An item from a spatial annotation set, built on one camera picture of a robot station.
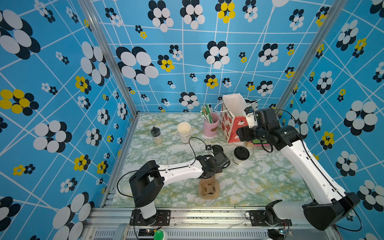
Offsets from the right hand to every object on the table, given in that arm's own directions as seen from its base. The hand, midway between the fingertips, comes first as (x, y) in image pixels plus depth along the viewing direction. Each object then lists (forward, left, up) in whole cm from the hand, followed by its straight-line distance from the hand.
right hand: (245, 129), depth 75 cm
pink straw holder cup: (+15, +16, -19) cm, 29 cm away
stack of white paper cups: (+10, +33, -13) cm, 37 cm away
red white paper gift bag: (+11, +4, -3) cm, 12 cm away
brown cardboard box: (+6, -10, -24) cm, 27 cm away
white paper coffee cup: (-7, 0, -24) cm, 25 cm away
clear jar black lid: (+11, +52, -22) cm, 57 cm away
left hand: (-11, +12, -20) cm, 26 cm away
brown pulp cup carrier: (-22, +18, -23) cm, 37 cm away
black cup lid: (-4, -1, -16) cm, 17 cm away
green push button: (-43, +40, -18) cm, 61 cm away
